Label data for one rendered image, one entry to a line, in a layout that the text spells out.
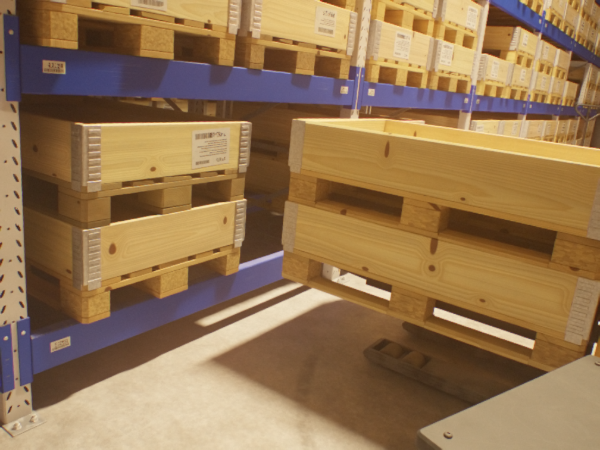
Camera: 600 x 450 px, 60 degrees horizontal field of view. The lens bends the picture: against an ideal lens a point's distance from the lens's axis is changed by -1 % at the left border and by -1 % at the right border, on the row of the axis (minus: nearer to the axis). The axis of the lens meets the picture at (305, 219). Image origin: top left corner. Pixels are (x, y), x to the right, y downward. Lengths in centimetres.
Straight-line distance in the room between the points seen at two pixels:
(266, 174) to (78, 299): 195
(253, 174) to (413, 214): 191
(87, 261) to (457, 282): 126
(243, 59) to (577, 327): 159
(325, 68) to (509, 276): 154
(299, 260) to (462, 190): 76
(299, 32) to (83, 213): 129
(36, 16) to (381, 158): 120
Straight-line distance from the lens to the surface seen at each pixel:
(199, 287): 232
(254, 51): 232
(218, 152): 219
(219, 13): 216
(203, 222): 221
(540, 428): 61
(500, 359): 256
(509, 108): 593
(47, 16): 174
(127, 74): 190
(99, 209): 187
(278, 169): 354
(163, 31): 197
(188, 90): 208
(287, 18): 248
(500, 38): 581
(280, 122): 352
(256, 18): 232
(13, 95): 171
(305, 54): 259
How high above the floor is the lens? 115
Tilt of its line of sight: 15 degrees down
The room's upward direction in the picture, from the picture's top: 6 degrees clockwise
